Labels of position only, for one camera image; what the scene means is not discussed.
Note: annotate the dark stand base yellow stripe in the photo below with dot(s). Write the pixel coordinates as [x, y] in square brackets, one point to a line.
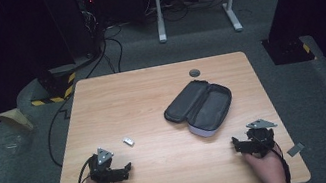
[289, 50]

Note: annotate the beige cardboard piece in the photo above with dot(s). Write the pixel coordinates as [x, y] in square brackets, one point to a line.
[15, 118]

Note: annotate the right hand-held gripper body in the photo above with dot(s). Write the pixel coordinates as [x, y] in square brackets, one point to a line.
[261, 138]

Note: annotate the yellow-black striped stand base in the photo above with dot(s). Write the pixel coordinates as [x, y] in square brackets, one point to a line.
[55, 86]

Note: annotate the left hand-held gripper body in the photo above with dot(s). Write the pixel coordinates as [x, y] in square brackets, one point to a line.
[102, 170]

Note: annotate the small white block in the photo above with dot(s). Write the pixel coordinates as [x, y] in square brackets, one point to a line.
[128, 142]

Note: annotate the grey table grommet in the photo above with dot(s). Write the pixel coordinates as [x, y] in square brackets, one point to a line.
[194, 72]

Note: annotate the grey tape strip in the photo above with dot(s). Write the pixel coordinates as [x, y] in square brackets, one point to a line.
[295, 149]

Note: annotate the grey zip case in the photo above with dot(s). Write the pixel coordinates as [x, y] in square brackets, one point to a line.
[199, 107]

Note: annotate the person's right hand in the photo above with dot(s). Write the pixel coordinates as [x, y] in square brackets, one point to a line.
[265, 166]

